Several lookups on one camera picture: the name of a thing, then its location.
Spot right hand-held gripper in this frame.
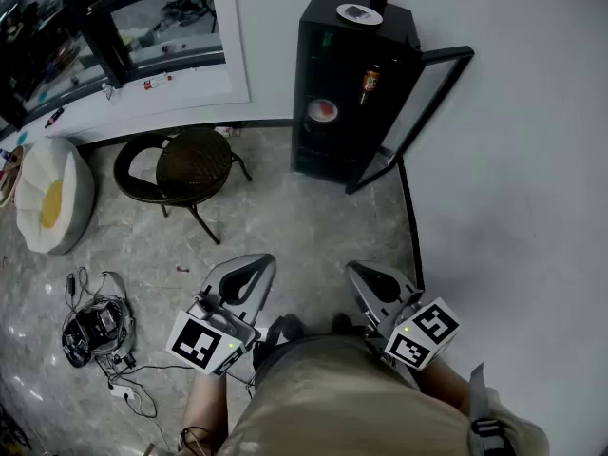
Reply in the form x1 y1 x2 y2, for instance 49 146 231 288
345 260 461 372

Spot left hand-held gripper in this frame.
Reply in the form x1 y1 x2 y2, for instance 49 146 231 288
165 253 277 377

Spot black mini fridge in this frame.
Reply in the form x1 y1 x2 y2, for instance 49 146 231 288
290 0 476 196

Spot white round plate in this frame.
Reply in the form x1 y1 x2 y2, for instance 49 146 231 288
335 2 385 28
306 98 340 124

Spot person's left forearm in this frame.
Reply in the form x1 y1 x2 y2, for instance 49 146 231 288
181 370 230 453

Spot person's right forearm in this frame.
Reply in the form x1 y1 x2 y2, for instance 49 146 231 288
417 356 472 415

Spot person's black trousers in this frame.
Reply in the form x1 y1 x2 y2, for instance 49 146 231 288
251 337 286 384

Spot person's beige shirt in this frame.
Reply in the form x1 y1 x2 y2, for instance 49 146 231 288
216 332 552 456

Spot black wicker chair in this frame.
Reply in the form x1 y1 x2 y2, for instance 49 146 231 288
112 126 253 246

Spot white power strip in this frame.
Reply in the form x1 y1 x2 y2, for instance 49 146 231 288
107 382 142 403

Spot white flower-shaped cushion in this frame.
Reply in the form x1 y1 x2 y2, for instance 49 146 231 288
14 135 96 256

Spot orange drink bottle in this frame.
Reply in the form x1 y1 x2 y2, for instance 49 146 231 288
358 64 381 106

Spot grey shoulder strap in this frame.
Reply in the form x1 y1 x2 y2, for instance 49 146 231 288
467 363 507 456

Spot black headset with cables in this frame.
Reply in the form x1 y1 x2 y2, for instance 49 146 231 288
61 266 138 371

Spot black arm cord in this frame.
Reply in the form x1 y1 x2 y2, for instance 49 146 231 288
178 426 215 455

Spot black window frame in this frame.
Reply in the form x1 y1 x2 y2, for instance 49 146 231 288
0 0 227 132

